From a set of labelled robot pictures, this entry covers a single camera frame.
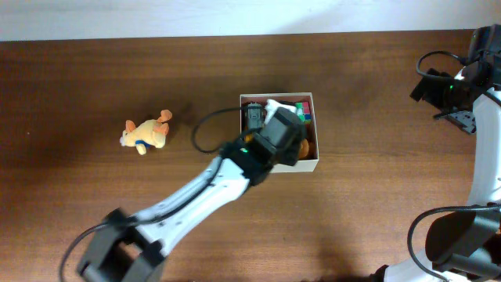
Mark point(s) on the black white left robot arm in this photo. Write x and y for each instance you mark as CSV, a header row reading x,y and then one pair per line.
x,y
136,247

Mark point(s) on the brown plush bear toy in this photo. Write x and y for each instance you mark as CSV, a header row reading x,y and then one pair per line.
x,y
304,149

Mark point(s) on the yellow grey toy truck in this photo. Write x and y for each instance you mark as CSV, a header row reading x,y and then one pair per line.
x,y
254,116

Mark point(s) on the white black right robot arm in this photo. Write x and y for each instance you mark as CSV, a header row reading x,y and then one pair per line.
x,y
461,243

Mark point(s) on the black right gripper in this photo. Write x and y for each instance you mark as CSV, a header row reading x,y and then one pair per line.
x,y
440,81

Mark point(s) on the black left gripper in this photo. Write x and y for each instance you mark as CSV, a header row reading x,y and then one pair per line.
x,y
294,139

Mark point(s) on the yellow plush pig toy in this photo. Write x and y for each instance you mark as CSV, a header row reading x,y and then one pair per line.
x,y
151,133

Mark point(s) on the colourful puzzle cube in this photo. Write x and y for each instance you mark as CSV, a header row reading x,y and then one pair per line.
x,y
303,111

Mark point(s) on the white cardboard box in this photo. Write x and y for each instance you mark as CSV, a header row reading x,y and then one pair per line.
x,y
312,159

